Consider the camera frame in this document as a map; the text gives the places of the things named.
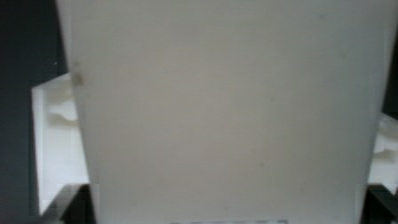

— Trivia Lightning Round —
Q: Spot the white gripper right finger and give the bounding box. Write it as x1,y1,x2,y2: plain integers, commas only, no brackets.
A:
360,184,398,224

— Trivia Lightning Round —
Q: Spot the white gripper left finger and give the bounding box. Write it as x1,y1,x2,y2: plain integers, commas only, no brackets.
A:
36,184,95,224

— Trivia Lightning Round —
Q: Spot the white cabinet body box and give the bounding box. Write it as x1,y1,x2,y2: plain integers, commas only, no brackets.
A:
31,74,398,213

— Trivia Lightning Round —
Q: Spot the white cabinet top block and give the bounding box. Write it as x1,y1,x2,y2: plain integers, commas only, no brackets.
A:
56,0,398,224

